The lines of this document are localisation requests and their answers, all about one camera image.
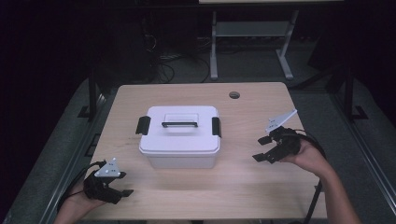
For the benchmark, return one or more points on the person's right hand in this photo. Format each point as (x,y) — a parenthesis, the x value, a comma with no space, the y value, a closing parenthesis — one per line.
(311,158)

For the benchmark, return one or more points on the grey metal stand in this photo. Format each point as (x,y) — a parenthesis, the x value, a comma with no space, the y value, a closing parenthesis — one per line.
(249,29)

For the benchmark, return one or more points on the white plastic storage box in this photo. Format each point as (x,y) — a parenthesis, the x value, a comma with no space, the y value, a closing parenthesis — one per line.
(183,161)

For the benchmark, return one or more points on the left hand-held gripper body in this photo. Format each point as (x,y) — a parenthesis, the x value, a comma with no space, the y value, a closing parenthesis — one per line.
(101,183)

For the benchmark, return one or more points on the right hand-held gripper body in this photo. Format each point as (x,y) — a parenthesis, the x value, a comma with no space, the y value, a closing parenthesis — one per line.
(285,143)

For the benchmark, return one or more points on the person's left hand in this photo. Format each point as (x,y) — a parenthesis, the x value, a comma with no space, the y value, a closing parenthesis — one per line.
(77,203)

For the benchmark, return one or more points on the white box lid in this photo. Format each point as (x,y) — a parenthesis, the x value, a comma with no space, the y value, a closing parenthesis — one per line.
(180,137)

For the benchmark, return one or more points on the black frame post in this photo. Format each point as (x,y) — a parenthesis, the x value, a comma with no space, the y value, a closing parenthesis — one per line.
(349,93)
(92,93)

